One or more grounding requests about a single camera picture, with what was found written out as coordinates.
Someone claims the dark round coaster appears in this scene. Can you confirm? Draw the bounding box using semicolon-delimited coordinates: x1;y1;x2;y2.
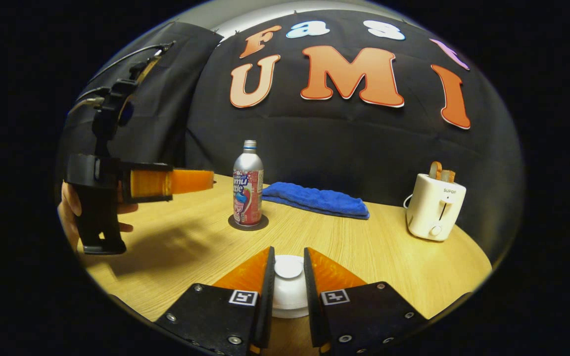
228;214;269;231

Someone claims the black backdrop cloth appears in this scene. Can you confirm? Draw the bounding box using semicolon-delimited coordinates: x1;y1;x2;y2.
57;10;525;263

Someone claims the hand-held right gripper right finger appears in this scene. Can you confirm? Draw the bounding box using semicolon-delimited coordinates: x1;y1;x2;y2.
303;247;429;356

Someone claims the blue towel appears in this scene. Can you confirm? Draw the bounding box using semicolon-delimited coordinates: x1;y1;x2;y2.
262;182;370;220

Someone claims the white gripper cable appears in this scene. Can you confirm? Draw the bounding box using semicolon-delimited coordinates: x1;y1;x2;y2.
70;96;105;112

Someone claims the white toaster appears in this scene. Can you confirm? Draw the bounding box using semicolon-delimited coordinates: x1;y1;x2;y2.
406;173;467;242

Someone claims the silver water bottle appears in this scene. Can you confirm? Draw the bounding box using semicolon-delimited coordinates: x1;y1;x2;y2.
233;140;265;226

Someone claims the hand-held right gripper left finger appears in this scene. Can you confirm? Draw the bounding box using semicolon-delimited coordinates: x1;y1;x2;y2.
155;246;276;356

